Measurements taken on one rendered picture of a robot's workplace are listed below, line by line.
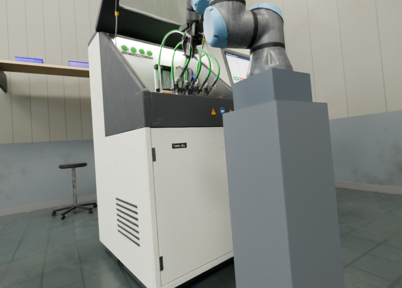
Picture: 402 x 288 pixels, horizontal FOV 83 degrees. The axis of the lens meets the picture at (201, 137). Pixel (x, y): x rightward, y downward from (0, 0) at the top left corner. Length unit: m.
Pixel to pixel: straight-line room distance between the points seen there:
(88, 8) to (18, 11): 0.90
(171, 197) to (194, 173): 0.16
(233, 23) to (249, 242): 0.67
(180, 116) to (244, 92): 0.43
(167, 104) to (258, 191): 0.60
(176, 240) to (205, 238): 0.17
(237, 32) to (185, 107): 0.50
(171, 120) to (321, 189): 0.68
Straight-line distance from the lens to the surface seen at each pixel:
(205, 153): 1.19
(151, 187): 1.03
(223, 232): 1.33
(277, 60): 0.78
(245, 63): 2.06
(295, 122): 0.69
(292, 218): 0.68
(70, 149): 3.79
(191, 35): 1.27
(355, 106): 3.41
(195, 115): 1.17
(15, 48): 4.10
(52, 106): 3.86
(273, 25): 0.83
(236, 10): 0.78
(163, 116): 1.07
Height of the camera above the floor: 0.70
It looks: 2 degrees up
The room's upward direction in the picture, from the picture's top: 4 degrees counter-clockwise
